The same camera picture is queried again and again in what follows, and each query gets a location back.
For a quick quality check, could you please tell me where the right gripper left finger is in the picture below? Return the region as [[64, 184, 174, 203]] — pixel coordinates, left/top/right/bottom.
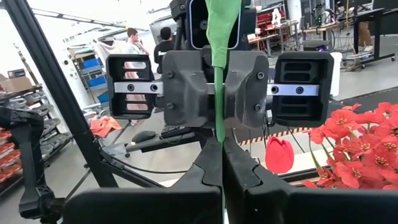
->
[[63, 138, 223, 224]]

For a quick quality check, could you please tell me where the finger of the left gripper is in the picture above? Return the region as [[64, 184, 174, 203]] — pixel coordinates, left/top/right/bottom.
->
[[224, 51, 270, 128], [162, 49, 215, 128]]

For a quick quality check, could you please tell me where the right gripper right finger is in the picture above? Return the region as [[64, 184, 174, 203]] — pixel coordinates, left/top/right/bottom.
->
[[223, 136, 398, 224]]

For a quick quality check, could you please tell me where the red artificial tulip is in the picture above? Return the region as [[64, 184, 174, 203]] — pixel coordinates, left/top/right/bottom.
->
[[265, 136, 295, 175], [205, 0, 243, 147]]

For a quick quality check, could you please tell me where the red artificial flower bunch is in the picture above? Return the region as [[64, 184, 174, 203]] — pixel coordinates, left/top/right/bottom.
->
[[371, 101, 398, 147], [307, 103, 374, 147], [303, 136, 398, 191]]

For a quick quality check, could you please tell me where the black jointed mount arm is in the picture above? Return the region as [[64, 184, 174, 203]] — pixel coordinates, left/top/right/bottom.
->
[[0, 106, 65, 224]]

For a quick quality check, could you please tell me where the black keyboard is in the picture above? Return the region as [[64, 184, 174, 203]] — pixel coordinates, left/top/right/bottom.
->
[[160, 124, 183, 138]]

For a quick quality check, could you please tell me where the black computer mouse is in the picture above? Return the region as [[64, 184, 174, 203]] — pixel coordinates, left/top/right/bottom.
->
[[131, 129, 157, 144]]

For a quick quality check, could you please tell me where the person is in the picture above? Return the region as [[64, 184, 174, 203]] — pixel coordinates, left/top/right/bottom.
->
[[123, 27, 150, 125], [356, 20, 374, 53], [153, 26, 175, 74]]

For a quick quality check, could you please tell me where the black mat with striped edge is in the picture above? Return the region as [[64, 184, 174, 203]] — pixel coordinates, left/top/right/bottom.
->
[[238, 86, 398, 147]]

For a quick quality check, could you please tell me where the wooden work table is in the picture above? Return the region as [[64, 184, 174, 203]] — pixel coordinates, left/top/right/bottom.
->
[[248, 20, 338, 55]]

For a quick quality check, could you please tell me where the orange cloth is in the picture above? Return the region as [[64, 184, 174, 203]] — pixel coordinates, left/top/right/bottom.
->
[[89, 115, 123, 138]]

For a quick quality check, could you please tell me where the shelf with blue bins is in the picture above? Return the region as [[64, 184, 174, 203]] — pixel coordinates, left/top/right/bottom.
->
[[73, 46, 109, 106]]

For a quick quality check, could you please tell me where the black standing desk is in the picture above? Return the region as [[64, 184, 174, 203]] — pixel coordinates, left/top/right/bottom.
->
[[351, 7, 397, 63]]

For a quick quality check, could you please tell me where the shelf rack with bins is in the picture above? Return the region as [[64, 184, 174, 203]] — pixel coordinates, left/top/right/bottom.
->
[[0, 83, 74, 190]]

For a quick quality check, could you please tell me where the cardboard box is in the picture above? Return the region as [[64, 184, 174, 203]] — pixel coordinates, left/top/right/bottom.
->
[[0, 68, 34, 94]]

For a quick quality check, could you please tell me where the black metal table frame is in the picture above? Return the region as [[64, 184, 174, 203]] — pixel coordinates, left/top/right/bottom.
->
[[1, 0, 315, 189]]

